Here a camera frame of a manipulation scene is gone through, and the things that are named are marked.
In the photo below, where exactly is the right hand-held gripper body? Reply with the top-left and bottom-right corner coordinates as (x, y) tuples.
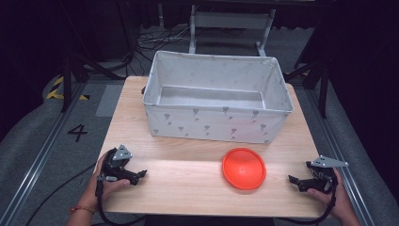
(305, 154), (350, 193)

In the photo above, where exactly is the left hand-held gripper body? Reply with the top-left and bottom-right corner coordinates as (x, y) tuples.
(101, 143), (139, 186)

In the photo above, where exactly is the orange round plastic disc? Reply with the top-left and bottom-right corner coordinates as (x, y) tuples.
(221, 147), (267, 191)

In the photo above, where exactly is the white fabric storage box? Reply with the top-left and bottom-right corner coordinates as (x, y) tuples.
(142, 50), (295, 145)

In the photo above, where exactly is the person's right hand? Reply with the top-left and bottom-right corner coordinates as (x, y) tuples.
(305, 167), (353, 220)

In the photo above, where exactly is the person's left hand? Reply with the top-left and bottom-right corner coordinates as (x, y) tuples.
(82, 153), (132, 209)

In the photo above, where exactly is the black metal stand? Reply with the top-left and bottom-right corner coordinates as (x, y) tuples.
(283, 58), (331, 120)
(60, 51), (127, 114)

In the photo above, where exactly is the yellow black hazard tape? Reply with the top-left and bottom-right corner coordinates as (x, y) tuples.
(45, 75), (91, 102)

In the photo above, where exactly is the thick black gripper cable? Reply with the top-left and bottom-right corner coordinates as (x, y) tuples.
(276, 175), (340, 226)
(95, 177), (149, 226)

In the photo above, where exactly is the aluminium floor rail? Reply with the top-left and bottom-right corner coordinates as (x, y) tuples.
(0, 82), (88, 226)
(304, 87), (376, 226)

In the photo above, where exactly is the red string bracelet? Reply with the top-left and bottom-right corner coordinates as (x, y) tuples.
(69, 205), (96, 216)

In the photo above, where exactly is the thin black cable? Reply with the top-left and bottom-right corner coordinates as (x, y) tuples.
(25, 162), (98, 226)

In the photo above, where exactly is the bundle of floor cables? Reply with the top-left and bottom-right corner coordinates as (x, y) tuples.
(134, 24), (193, 55)

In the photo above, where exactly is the grey metal frame stand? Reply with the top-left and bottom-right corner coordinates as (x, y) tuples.
(187, 4), (278, 57)

